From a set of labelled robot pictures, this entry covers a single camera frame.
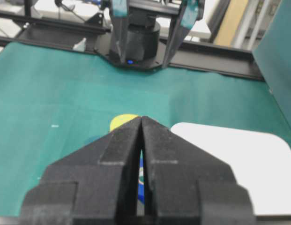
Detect opposite right gripper finger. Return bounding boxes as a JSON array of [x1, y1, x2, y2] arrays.
[[162, 0, 204, 68]]

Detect opposite right gripper finger teal tape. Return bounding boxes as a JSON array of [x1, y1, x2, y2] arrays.
[[110, 0, 129, 63]]

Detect yellow tape roll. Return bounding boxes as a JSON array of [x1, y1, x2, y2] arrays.
[[109, 114, 138, 132]]

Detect green table cloth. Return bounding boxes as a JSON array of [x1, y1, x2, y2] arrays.
[[0, 43, 291, 217]]

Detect black aluminium frame rail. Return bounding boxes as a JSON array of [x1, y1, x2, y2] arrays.
[[0, 11, 264, 81]]

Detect white plastic case tray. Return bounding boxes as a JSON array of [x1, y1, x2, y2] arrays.
[[171, 122, 291, 225]]

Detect green backdrop panel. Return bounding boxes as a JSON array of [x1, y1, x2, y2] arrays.
[[253, 0, 291, 128]]

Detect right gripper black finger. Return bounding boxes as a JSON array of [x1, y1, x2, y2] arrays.
[[142, 116, 255, 225], [20, 117, 142, 225]]

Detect opposite black robot arm base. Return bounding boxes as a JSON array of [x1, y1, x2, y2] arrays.
[[94, 0, 179, 69]]

